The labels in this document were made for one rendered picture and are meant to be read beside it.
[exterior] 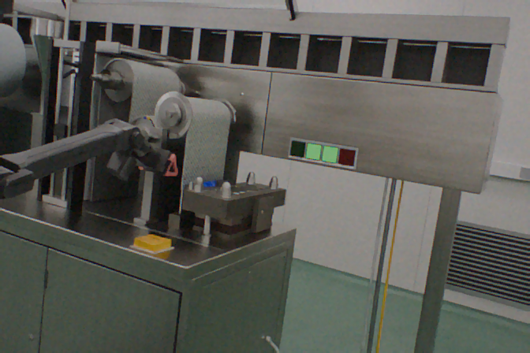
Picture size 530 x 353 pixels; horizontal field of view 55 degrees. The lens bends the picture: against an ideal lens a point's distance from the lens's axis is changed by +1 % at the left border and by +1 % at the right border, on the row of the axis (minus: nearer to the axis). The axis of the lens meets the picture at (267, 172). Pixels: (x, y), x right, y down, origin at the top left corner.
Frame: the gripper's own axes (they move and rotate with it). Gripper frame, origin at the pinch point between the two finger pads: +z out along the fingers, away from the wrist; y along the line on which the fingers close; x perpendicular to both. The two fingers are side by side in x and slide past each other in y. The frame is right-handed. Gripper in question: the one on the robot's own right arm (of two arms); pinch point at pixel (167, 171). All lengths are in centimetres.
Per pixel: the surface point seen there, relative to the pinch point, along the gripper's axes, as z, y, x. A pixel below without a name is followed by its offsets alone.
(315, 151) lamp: 30, 30, 28
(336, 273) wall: 290, -29, 34
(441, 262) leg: 60, 75, 9
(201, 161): 13.8, 0.0, 9.8
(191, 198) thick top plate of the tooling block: 7.0, 7.0, -4.8
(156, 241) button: -7.4, 12.5, -21.9
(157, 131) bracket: -1.3, -9.2, 11.3
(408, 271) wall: 283, 27, 51
